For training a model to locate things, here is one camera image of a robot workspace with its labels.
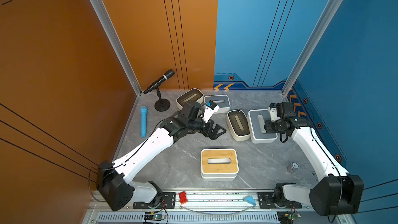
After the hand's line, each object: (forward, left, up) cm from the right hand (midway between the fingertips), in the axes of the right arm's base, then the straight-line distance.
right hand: (270, 125), depth 83 cm
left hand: (-6, +28, +11) cm, 31 cm away
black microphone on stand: (+26, +68, -13) cm, 74 cm away
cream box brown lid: (+31, +43, -7) cm, 54 cm away
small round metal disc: (-18, -11, -10) cm, 23 cm away
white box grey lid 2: (+3, +7, +1) cm, 8 cm away
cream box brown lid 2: (+6, +15, -9) cm, 18 cm away
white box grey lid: (+27, +23, -11) cm, 37 cm away
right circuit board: (-39, -2, -16) cm, 42 cm away
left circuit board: (-39, +59, -16) cm, 72 cm away
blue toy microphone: (+19, +78, -10) cm, 81 cm away
